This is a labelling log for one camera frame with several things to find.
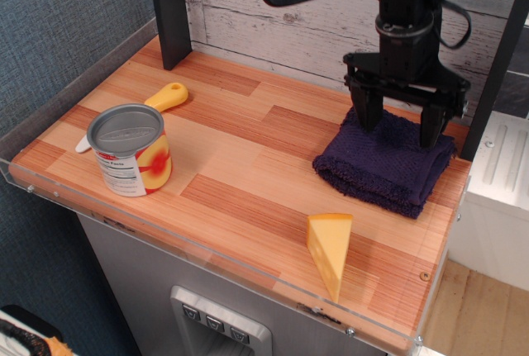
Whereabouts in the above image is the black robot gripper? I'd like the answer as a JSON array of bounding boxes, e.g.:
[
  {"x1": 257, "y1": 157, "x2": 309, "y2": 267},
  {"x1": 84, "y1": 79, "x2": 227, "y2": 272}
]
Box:
[{"x1": 344, "y1": 31, "x2": 470, "y2": 150}]

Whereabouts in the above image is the dark purple cloth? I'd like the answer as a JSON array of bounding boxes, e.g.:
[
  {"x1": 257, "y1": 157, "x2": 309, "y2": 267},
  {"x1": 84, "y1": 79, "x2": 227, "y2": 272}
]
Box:
[{"x1": 312, "y1": 109, "x2": 455, "y2": 219}]

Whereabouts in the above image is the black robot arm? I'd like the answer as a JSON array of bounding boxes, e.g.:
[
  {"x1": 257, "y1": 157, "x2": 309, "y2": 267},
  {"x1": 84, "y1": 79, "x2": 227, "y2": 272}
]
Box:
[{"x1": 344, "y1": 0, "x2": 471, "y2": 150}]

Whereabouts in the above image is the yellow cheese wedge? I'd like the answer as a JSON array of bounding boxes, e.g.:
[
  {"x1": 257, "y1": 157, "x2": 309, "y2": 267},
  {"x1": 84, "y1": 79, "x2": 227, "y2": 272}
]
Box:
[{"x1": 307, "y1": 213, "x2": 353, "y2": 303}]

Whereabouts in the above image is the white toy sink unit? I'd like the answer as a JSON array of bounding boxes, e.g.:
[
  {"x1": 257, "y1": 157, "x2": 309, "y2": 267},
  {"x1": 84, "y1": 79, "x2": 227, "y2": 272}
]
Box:
[{"x1": 448, "y1": 112, "x2": 528, "y2": 291}]

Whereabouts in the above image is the clear acrylic table guard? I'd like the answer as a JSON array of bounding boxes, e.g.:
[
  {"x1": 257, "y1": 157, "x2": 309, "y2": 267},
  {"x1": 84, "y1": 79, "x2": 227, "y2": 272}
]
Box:
[{"x1": 3, "y1": 23, "x2": 470, "y2": 355}]

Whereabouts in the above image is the tin can with red-yellow label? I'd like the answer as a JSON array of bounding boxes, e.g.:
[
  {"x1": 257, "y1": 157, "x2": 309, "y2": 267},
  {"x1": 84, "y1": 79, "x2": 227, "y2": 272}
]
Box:
[{"x1": 87, "y1": 103, "x2": 173, "y2": 197}]

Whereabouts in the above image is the grey cabinet with dispenser panel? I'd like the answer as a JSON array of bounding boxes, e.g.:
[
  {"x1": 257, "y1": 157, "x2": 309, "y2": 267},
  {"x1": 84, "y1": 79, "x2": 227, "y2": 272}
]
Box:
[{"x1": 79, "y1": 216, "x2": 383, "y2": 355}]

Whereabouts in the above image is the orange object bottom left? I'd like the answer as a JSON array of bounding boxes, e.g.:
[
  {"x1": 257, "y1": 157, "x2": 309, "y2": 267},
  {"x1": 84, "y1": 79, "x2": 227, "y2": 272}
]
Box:
[{"x1": 45, "y1": 337, "x2": 74, "y2": 356}]

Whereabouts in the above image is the white black device bottom left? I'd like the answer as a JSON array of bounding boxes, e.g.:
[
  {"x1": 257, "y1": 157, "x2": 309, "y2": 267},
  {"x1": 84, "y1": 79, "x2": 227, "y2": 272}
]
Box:
[{"x1": 1, "y1": 305, "x2": 64, "y2": 355}]

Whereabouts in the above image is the dark right frame post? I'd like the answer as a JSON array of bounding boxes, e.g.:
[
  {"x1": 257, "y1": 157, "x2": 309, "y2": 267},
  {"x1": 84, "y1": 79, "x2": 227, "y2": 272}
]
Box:
[{"x1": 460, "y1": 0, "x2": 528, "y2": 161}]

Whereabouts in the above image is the dark frame post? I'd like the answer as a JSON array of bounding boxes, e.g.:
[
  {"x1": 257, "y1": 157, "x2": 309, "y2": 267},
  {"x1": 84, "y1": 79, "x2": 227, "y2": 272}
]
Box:
[
  {"x1": 153, "y1": 0, "x2": 193, "y2": 70},
  {"x1": 460, "y1": 0, "x2": 528, "y2": 161}
]

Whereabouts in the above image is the dark left frame post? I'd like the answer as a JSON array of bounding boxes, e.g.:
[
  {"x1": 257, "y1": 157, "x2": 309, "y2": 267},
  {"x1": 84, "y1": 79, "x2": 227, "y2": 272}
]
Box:
[{"x1": 153, "y1": 0, "x2": 193, "y2": 70}]

